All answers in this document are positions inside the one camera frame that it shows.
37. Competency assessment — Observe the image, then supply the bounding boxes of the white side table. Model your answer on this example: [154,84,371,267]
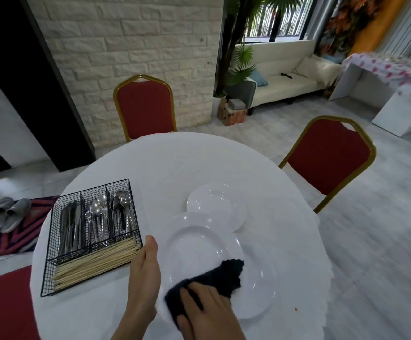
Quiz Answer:
[328,61,411,137]

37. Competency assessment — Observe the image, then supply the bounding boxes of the white plate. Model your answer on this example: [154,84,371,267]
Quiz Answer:
[186,183,246,232]
[171,211,278,320]
[157,224,248,328]

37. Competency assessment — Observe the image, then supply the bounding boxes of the black wire cutlery basket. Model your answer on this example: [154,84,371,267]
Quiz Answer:
[41,178,144,298]

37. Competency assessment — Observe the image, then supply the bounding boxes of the colourful fabric heap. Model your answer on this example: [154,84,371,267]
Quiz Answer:
[313,0,411,64]

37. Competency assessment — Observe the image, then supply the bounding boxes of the grey slipper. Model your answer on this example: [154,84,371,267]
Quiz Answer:
[0,198,32,233]
[0,197,15,232]

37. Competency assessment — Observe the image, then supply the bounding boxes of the floral tablecloth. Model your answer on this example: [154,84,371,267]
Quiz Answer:
[342,52,411,103]

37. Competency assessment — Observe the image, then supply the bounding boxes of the person's left hand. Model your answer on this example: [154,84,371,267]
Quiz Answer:
[122,235,162,324]

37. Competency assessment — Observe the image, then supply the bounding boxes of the cream sofa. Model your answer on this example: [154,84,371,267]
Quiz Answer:
[235,39,343,116]

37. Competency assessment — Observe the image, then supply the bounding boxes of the orange brown crate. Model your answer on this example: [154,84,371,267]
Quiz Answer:
[222,109,248,127]

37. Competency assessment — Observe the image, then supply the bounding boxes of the red gold banquet chair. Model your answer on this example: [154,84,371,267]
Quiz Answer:
[0,265,42,340]
[279,116,377,215]
[113,74,178,143]

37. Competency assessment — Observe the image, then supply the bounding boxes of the dark framed window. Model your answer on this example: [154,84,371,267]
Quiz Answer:
[242,0,337,45]

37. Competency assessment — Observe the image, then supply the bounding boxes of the black cleaning cloth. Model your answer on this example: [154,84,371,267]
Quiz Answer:
[164,259,245,330]

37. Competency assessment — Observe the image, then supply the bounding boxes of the white round tablecloth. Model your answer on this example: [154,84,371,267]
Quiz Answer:
[30,132,335,340]

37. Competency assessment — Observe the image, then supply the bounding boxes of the pink striped rug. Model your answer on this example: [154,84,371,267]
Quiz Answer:
[0,196,60,261]

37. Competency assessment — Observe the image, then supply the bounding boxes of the bundle of wooden chopsticks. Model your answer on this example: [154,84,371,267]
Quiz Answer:
[52,237,141,291]

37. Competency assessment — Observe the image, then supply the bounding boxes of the blue cushion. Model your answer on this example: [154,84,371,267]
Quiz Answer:
[249,69,269,87]

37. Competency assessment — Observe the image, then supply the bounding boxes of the potted palm in white pot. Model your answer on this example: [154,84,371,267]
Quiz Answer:
[212,0,305,109]

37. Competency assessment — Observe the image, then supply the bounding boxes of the person's right hand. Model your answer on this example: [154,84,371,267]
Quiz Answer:
[176,281,248,340]

